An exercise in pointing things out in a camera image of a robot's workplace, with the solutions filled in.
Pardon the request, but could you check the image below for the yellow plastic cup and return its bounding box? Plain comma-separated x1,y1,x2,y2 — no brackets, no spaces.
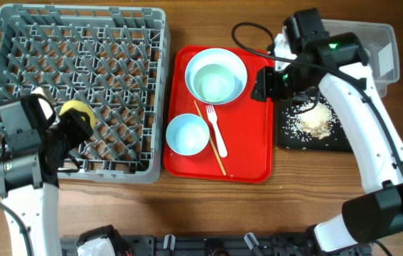
59,100,95,129

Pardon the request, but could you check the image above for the food scraps and rice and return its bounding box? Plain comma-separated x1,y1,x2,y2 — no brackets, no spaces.
282,102,339,142

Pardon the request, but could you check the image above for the light blue food bowl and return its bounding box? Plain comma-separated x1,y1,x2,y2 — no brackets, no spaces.
193,64,235,103

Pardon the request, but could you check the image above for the white plastic fork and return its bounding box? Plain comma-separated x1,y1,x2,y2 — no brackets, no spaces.
206,105,227,158

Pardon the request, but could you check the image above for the wooden chopstick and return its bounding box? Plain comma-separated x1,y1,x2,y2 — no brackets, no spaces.
193,100,227,176

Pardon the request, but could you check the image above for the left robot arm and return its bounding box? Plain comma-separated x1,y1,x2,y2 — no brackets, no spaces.
0,94,95,255

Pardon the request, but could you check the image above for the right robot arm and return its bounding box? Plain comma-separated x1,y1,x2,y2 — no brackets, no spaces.
252,9,403,254

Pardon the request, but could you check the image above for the black waste tray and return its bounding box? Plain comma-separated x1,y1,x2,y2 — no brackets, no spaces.
276,97,353,153

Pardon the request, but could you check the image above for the grey dishwasher rack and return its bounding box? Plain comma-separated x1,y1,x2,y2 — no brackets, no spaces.
0,4,171,183

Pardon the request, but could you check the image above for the light blue plate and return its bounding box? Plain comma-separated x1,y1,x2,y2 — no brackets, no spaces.
185,48,248,105

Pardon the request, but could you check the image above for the red plastic tray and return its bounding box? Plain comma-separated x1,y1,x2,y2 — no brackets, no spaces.
163,48,274,183

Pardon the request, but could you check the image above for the clear plastic bin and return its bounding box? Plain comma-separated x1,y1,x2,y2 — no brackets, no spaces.
322,19,400,97

